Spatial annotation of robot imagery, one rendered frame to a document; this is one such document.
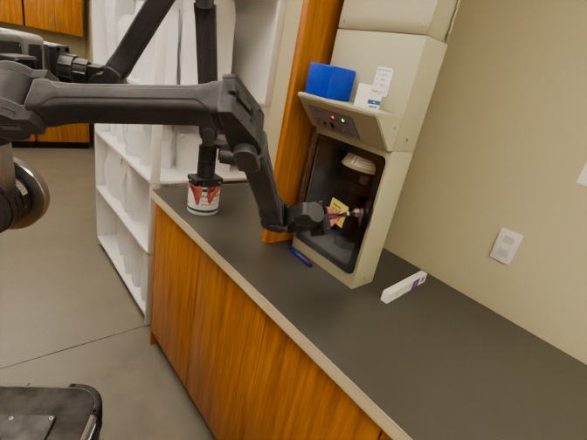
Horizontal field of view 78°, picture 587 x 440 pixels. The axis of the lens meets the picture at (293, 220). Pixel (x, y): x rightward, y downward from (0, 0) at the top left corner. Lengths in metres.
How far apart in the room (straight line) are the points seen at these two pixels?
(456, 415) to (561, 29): 1.10
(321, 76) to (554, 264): 0.92
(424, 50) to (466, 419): 0.89
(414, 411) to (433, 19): 0.93
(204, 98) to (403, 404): 0.75
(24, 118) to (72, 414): 1.26
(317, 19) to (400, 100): 0.39
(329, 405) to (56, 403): 1.11
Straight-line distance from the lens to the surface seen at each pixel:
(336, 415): 1.06
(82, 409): 1.75
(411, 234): 1.57
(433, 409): 0.96
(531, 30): 1.44
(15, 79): 0.75
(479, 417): 1.01
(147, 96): 0.63
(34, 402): 1.82
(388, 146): 1.05
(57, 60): 1.22
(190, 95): 0.61
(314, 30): 1.28
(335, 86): 1.12
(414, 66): 1.07
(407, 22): 1.12
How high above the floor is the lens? 1.57
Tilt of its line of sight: 22 degrees down
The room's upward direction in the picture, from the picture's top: 12 degrees clockwise
